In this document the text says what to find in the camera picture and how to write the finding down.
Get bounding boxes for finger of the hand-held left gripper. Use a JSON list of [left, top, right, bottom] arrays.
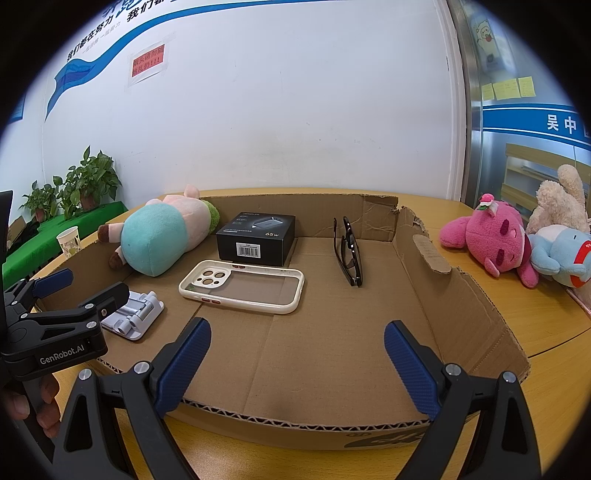
[[4, 268, 75, 319], [9, 282, 131, 343]]

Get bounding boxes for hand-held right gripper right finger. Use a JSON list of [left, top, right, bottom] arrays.
[[384, 320, 542, 480]]

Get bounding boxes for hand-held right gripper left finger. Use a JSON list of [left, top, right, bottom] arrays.
[[52, 318, 212, 480]]

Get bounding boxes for cardboard box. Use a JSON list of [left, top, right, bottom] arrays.
[[34, 191, 532, 451]]

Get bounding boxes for black charger box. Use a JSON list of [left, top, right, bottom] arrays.
[[216, 212, 297, 267]]

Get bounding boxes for person's left hand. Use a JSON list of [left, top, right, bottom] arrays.
[[0, 375, 62, 435]]

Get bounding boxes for patterned paper cup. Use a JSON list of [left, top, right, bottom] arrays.
[[56, 227, 83, 259]]

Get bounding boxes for green covered table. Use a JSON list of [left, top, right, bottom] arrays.
[[2, 200, 129, 278]]

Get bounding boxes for white folding phone stand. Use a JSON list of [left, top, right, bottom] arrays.
[[100, 291, 164, 342]]

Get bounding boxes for small potted green plant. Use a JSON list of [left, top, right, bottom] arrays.
[[18, 181, 61, 223]]

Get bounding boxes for pig plush toy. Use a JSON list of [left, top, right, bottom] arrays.
[[98, 185, 221, 278]]

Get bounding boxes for white clear phone case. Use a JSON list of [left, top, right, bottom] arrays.
[[178, 260, 305, 315]]

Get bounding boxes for black glasses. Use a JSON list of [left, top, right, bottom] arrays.
[[333, 216, 364, 288]]

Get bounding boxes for large potted green plant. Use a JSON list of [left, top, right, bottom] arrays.
[[53, 145, 123, 213]]

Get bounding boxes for pink bear plush toy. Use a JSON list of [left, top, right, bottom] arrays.
[[438, 194, 541, 289]]

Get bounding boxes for light blue plush toy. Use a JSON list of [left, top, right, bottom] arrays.
[[526, 225, 591, 289]]

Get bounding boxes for beige plush toy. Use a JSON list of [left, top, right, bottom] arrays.
[[526, 164, 590, 236]]

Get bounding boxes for metal framed glass partition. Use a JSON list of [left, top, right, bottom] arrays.
[[447, 0, 591, 217]]

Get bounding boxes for cartoon sheep sticker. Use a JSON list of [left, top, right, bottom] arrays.
[[471, 18, 502, 65]]

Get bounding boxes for blue wave wall decal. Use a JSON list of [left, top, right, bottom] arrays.
[[44, 0, 333, 123]]

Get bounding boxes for red paper wall sign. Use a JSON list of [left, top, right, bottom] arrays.
[[127, 42, 169, 88]]

